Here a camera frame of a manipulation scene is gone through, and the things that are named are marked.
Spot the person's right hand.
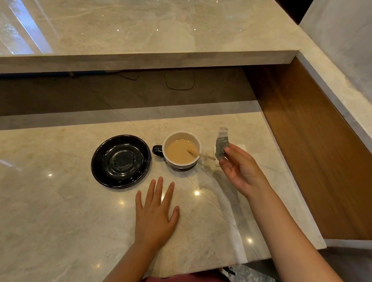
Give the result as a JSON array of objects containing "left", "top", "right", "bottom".
[{"left": 218, "top": 141, "right": 273, "bottom": 202}]

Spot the person's left hand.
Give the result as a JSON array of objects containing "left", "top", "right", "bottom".
[{"left": 131, "top": 176, "right": 182, "bottom": 249}]

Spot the grey paper sachet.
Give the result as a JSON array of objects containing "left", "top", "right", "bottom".
[{"left": 214, "top": 127, "right": 231, "bottom": 160}]

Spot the person's left forearm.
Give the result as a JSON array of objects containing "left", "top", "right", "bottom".
[{"left": 89, "top": 240, "right": 168, "bottom": 282}]

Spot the person's right forearm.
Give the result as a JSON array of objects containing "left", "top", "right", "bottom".
[{"left": 248, "top": 182, "right": 345, "bottom": 282}]

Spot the white paper napkin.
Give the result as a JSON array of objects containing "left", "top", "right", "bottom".
[{"left": 213, "top": 144, "right": 247, "bottom": 167}]

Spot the wooden stir stick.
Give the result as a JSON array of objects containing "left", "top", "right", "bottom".
[{"left": 187, "top": 148, "right": 216, "bottom": 162}]

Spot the black saucer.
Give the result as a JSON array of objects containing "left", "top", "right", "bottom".
[{"left": 89, "top": 134, "right": 153, "bottom": 190}]

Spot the milky coffee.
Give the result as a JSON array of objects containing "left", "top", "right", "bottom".
[{"left": 166, "top": 138, "right": 199, "bottom": 164}]

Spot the black cup with white inside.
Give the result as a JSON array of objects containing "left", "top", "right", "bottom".
[{"left": 151, "top": 130, "right": 203, "bottom": 172}]

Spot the brown wooden side panel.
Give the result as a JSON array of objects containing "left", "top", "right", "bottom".
[{"left": 243, "top": 54, "right": 372, "bottom": 246}]

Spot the thin black cable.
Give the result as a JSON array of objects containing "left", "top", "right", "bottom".
[{"left": 118, "top": 68, "right": 197, "bottom": 94}]

